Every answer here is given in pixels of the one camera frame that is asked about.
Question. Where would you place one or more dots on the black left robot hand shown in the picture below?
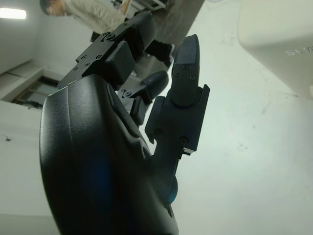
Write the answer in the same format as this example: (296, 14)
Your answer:
(97, 151)

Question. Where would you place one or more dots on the person in dark trousers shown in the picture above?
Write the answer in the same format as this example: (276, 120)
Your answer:
(93, 12)

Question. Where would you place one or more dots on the white two-slot toaster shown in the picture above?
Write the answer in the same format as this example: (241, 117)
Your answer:
(274, 29)

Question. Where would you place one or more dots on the wooden framed window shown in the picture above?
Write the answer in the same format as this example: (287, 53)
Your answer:
(36, 90)

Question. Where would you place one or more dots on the ceiling light panel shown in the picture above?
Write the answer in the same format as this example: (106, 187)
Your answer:
(14, 12)

